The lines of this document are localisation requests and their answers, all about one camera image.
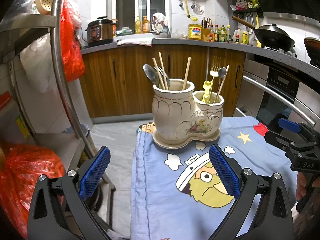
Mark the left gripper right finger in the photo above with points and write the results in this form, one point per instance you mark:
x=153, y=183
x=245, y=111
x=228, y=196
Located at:
x=228, y=177

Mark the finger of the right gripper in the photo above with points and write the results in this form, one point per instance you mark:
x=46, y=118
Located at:
x=289, y=125

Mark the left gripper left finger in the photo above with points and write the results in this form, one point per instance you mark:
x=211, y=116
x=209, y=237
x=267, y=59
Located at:
x=91, y=171

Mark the wooden chopstick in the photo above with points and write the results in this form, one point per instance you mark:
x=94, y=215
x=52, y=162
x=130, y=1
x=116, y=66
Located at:
x=162, y=86
x=186, y=73
x=163, y=71
x=222, y=83

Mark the yellow tulip plastic spoon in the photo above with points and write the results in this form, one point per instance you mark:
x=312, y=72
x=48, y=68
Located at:
x=207, y=85

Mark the gold metal fork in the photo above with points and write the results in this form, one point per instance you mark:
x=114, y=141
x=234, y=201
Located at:
x=214, y=71

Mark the silver metal spoon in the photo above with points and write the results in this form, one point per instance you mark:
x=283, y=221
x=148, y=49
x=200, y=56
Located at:
x=150, y=72

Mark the silver metal fork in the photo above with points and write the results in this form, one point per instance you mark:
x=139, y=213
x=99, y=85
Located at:
x=156, y=82

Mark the right hand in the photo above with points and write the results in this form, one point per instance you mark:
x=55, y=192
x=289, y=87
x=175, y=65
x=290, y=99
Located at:
x=302, y=185

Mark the stainless oven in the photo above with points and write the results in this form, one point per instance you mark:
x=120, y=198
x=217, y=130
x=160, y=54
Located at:
x=269, y=93

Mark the blue cartoon cloth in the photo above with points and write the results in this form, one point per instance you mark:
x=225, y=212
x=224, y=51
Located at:
x=177, y=194

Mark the red plastic bag lower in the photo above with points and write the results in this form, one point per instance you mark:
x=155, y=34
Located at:
x=19, y=175

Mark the red plastic bag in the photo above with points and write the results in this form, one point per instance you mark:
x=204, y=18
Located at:
x=73, y=63
x=19, y=175

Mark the white ceramic double utensil holder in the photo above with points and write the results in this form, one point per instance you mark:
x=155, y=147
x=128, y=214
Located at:
x=181, y=117

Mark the black wok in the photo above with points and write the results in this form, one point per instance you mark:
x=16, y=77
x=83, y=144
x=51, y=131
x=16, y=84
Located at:
x=270, y=36

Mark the red plastic bag upper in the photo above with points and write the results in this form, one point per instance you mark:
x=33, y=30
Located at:
x=73, y=63

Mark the white plastic bag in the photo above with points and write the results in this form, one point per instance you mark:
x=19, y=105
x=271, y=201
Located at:
x=37, y=63

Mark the yellow oil container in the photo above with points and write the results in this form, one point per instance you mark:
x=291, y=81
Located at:
x=195, y=32

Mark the white dish towel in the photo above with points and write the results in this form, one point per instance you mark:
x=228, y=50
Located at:
x=137, y=41

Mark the electric pressure cooker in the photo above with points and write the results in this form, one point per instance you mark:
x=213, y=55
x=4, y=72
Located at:
x=101, y=31

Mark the metal shelf rack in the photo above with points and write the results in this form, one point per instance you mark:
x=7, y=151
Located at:
x=20, y=31

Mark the yellow plastic colander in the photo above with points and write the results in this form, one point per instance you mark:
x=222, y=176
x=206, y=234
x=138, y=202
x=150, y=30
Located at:
x=44, y=6

